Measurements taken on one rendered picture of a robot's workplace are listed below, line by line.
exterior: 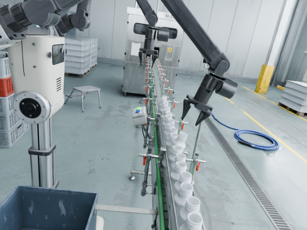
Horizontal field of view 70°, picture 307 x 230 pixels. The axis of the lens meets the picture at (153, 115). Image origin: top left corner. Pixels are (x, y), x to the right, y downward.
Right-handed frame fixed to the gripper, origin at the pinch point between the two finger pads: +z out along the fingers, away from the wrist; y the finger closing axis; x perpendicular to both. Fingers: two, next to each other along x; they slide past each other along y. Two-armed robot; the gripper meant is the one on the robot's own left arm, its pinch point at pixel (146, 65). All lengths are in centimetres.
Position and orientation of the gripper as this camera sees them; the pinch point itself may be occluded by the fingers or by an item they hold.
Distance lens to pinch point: 128.5
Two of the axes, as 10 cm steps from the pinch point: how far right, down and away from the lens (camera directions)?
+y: -9.9, -1.2, -0.6
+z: -1.4, 9.3, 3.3
